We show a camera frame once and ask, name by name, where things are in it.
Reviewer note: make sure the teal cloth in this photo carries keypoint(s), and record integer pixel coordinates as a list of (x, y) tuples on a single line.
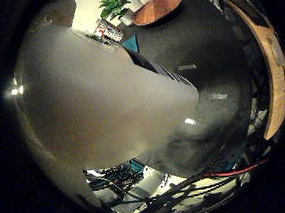
[(131, 44)]

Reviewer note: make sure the teal plastic crate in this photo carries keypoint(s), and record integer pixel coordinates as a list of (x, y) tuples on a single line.
[(136, 165)]

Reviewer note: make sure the broad-leaf green plant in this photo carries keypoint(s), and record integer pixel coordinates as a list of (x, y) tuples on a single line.
[(113, 5)]

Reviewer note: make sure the small white plant pot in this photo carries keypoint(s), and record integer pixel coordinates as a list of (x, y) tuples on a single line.
[(127, 18)]

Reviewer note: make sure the red and white box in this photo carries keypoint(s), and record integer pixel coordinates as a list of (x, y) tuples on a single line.
[(109, 30)]

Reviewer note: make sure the wooden desk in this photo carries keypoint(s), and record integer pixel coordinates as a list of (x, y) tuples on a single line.
[(277, 74)]

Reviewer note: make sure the round wooden table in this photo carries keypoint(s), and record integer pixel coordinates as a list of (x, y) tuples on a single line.
[(157, 10)]

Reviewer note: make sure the dark grey work table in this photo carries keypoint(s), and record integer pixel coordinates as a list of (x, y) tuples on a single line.
[(211, 47)]

